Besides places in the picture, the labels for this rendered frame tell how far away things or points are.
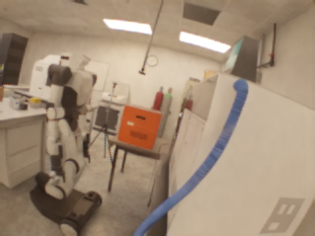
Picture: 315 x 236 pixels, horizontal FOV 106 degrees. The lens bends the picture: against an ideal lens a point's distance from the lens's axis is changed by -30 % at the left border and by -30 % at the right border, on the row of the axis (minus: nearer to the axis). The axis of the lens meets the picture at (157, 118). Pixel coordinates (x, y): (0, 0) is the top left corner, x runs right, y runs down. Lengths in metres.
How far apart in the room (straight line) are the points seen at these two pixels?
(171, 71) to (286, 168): 4.55
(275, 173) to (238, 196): 0.17
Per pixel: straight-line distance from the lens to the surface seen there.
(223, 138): 0.48
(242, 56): 0.61
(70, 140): 1.37
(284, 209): 0.86
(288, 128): 0.69
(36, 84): 2.72
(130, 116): 1.91
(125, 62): 5.22
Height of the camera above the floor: 1.31
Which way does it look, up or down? 7 degrees down
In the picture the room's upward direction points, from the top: 14 degrees clockwise
